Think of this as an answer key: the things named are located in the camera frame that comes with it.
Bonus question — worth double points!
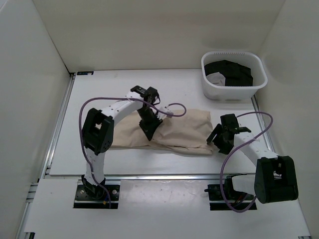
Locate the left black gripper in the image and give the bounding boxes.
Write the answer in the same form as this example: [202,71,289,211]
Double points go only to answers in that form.
[136,107,162,140]

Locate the beige trousers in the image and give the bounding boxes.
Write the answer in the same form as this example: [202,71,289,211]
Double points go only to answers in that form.
[111,109,214,155]

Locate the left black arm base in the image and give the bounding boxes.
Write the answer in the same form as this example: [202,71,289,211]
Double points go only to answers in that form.
[73,183,120,210]

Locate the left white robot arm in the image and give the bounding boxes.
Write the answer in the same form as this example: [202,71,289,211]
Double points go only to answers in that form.
[80,86,162,200]

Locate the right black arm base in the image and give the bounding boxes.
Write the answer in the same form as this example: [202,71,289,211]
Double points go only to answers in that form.
[204,183,257,211]

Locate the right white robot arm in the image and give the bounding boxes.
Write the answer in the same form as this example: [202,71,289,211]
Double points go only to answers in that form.
[206,114,299,211]

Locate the black trousers in basket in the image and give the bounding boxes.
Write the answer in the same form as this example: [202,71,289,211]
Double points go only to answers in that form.
[204,60,253,87]

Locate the small blue label sticker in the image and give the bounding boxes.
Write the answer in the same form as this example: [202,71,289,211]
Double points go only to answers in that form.
[77,71,94,76]

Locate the white plastic basket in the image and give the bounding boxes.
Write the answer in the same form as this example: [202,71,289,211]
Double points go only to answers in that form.
[201,50,268,100]

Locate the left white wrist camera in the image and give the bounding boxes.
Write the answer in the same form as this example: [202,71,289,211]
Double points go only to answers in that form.
[158,107,173,120]

